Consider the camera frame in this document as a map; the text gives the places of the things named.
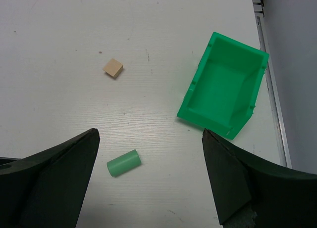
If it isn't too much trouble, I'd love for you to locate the green cylinder block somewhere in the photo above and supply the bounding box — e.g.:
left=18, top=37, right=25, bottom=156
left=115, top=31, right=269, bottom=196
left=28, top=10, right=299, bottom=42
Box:
left=106, top=150, right=142, bottom=178

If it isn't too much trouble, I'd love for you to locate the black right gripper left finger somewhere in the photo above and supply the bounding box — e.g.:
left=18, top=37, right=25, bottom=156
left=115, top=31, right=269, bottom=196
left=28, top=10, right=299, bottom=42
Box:
left=0, top=128, right=100, bottom=228

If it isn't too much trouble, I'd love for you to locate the green plastic bin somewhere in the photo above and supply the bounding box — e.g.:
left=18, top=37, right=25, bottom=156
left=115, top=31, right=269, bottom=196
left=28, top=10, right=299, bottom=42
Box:
left=177, top=32, right=269, bottom=139

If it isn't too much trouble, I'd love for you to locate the beige square block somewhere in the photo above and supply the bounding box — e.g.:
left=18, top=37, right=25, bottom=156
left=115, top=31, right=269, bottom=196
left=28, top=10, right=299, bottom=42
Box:
left=103, top=58, right=123, bottom=79

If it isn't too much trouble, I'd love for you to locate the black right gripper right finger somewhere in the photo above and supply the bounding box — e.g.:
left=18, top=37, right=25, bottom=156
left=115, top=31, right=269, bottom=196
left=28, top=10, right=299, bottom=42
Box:
left=202, top=129, right=317, bottom=228

